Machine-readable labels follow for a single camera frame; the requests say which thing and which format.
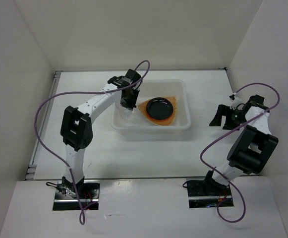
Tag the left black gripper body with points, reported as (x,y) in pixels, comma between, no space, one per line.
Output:
(130,101)

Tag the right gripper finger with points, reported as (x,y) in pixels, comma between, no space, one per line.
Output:
(230,125)
(222,111)

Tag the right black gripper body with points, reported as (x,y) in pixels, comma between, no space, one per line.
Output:
(235,116)

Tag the woven triangular basket tray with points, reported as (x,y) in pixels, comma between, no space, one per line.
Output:
(142,106)

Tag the clear glass cup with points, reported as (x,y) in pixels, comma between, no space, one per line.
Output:
(124,112)

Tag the clear plastic bin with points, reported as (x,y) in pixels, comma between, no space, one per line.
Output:
(137,128)

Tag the black round plate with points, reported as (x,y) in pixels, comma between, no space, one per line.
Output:
(160,107)

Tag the orange plastic plate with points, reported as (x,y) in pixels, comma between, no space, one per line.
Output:
(167,121)

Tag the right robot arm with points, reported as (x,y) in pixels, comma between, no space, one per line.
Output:
(252,149)

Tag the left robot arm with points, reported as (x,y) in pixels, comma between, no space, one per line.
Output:
(76,128)

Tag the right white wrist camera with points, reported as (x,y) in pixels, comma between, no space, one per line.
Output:
(235,101)

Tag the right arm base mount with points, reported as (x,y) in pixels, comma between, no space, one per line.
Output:
(200,196)

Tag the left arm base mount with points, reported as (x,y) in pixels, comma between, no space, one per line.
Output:
(65,200)

